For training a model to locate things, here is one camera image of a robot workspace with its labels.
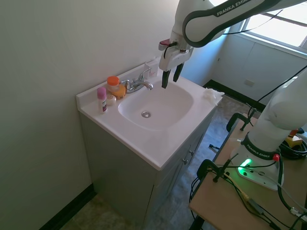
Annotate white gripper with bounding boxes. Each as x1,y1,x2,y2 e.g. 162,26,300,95
158,46,193,90

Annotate white tissue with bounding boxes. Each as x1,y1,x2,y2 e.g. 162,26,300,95
203,87,225,104

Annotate white cardboard box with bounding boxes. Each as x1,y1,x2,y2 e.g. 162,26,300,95
144,60,160,78

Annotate chrome faucet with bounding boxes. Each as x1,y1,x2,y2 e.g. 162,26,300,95
120,67,154,94

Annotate round orange container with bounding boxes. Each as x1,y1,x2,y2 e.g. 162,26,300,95
110,85,127,100

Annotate jar with orange lid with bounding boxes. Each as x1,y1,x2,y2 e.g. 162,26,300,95
106,76,120,93

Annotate small round white container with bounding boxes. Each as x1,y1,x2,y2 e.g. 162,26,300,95
106,94,118,106

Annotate white sink countertop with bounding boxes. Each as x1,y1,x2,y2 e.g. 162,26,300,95
76,62,224,172

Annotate pink capped deodorant bottle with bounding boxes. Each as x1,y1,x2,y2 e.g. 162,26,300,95
96,86,108,115

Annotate black C-clamp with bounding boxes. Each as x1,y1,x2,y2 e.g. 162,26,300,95
196,159,238,184
226,112,258,133

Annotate grey vanity cabinet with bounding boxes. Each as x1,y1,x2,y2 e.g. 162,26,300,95
79,100,217,230

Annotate window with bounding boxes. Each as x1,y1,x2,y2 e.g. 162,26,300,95
208,0,307,56

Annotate wooden table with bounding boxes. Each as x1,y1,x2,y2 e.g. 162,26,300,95
189,112,307,230

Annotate yellow emergency stop box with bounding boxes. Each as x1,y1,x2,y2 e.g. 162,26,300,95
286,128,306,147

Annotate thin black camera cable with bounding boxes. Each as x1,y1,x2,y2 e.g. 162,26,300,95
164,11,307,104

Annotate coiled black cable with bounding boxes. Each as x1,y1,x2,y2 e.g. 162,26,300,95
279,138,307,159

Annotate cable with black adapter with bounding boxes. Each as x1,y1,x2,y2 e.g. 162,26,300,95
224,172,307,230

